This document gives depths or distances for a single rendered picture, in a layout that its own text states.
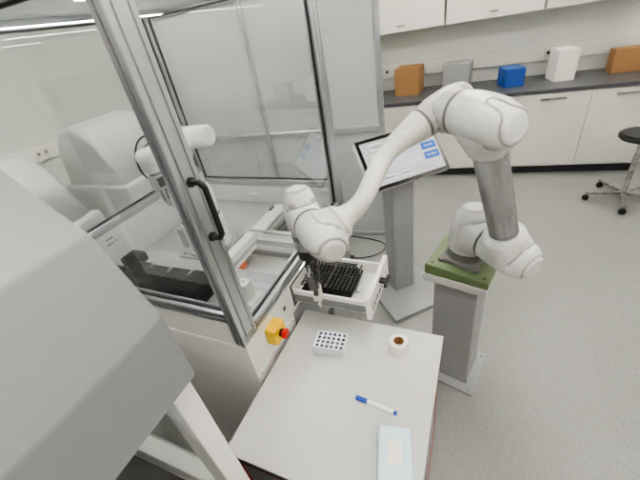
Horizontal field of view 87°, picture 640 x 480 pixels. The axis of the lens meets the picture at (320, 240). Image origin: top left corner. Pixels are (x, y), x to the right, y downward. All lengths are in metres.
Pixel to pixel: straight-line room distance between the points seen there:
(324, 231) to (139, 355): 0.50
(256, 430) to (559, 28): 4.64
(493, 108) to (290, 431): 1.10
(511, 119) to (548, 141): 3.40
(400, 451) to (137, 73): 1.12
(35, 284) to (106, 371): 0.13
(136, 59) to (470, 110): 0.80
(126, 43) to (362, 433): 1.16
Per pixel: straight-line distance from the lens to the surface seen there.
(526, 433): 2.14
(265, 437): 1.24
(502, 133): 1.00
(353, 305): 1.35
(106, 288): 0.52
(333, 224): 0.86
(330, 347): 1.34
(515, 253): 1.41
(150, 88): 0.87
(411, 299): 2.57
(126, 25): 0.87
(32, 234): 0.53
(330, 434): 1.20
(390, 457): 1.11
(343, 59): 2.82
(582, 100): 4.35
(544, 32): 4.85
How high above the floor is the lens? 1.82
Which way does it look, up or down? 33 degrees down
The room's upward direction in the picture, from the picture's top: 10 degrees counter-clockwise
